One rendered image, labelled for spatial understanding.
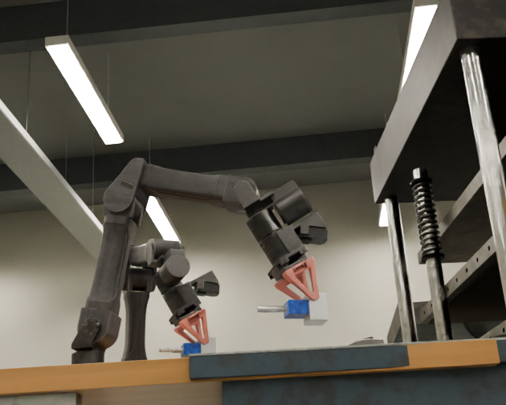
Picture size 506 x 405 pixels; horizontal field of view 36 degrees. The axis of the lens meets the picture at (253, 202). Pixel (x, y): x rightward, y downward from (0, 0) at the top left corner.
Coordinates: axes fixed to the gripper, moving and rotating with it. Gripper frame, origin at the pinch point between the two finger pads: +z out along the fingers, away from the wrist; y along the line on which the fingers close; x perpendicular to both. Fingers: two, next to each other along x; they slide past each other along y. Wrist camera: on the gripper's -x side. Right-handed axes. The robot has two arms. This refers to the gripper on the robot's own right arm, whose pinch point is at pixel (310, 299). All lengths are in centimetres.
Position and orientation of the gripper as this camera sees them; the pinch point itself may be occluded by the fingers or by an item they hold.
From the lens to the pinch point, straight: 155.1
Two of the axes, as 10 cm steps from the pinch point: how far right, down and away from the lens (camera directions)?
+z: 5.2, 8.2, -2.3
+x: -8.3, 4.3, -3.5
